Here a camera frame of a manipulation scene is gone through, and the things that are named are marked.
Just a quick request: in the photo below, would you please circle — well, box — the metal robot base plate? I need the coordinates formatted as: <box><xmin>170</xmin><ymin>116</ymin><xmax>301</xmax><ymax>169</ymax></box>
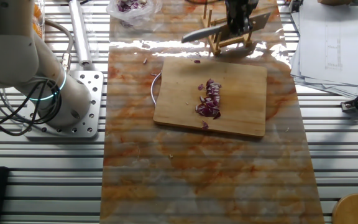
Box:
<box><xmin>22</xmin><ymin>70</ymin><xmax>104</xmax><ymax>139</ymax></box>

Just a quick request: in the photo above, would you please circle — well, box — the wooden mug tree stand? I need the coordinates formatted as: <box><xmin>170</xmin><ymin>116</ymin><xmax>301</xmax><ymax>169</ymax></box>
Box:
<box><xmin>331</xmin><ymin>192</ymin><xmax>358</xmax><ymax>224</ymax></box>

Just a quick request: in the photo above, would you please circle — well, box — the wooden peg rack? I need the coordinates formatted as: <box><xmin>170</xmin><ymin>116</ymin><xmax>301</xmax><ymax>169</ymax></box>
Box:
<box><xmin>200</xmin><ymin>0</ymin><xmax>256</xmax><ymax>57</ymax></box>

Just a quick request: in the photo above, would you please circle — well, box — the white plastic wrap roll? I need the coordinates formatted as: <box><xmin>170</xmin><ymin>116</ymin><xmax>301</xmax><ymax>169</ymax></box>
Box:
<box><xmin>68</xmin><ymin>0</ymin><xmax>93</xmax><ymax>67</ymax></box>

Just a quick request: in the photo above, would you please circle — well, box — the clear plastic fruit container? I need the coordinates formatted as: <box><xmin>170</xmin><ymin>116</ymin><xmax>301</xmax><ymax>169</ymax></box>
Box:
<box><xmin>31</xmin><ymin>0</ymin><xmax>46</xmax><ymax>40</ymax></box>

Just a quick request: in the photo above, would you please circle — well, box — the orange fruit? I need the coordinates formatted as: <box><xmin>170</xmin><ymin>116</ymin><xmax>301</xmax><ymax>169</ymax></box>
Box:
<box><xmin>33</xmin><ymin>2</ymin><xmax>43</xmax><ymax>19</ymax></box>
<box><xmin>32</xmin><ymin>23</ymin><xmax>44</xmax><ymax>37</ymax></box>

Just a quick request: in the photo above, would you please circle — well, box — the white paper stack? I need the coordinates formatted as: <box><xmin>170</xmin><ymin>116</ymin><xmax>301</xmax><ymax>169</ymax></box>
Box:
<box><xmin>290</xmin><ymin>0</ymin><xmax>358</xmax><ymax>99</ymax></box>

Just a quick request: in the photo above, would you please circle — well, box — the steel cleaver knife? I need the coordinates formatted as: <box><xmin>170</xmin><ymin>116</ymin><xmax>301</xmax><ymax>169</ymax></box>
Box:
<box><xmin>181</xmin><ymin>11</ymin><xmax>272</xmax><ymax>44</ymax></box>

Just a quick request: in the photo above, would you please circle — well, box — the wooden cutting board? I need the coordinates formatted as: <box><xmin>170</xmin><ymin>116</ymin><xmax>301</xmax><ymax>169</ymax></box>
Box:
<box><xmin>150</xmin><ymin>58</ymin><xmax>269</xmax><ymax>138</ymax></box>

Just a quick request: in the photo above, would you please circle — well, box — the plastic bag of chopped onion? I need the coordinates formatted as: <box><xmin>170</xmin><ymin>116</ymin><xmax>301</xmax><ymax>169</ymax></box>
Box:
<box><xmin>106</xmin><ymin>0</ymin><xmax>163</xmax><ymax>29</ymax></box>

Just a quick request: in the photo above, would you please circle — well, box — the red onion chunk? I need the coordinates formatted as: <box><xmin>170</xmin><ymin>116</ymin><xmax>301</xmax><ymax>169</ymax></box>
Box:
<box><xmin>195</xmin><ymin>78</ymin><xmax>223</xmax><ymax>130</ymax></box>

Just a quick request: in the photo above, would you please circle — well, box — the orange marbled table mat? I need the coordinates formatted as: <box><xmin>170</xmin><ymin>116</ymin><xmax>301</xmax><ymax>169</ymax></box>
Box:
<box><xmin>99</xmin><ymin>0</ymin><xmax>325</xmax><ymax>224</ymax></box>

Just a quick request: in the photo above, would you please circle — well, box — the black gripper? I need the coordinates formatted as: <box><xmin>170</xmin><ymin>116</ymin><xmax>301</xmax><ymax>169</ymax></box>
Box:
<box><xmin>224</xmin><ymin>0</ymin><xmax>259</xmax><ymax>35</ymax></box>

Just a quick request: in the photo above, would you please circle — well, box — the black base cable bundle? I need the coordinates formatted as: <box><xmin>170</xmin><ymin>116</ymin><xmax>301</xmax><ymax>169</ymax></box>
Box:
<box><xmin>0</xmin><ymin>77</ymin><xmax>62</xmax><ymax>137</ymax></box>

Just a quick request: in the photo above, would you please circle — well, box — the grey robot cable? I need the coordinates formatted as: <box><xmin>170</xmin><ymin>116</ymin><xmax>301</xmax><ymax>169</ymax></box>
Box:
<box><xmin>44</xmin><ymin>19</ymin><xmax>74</xmax><ymax>71</ymax></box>

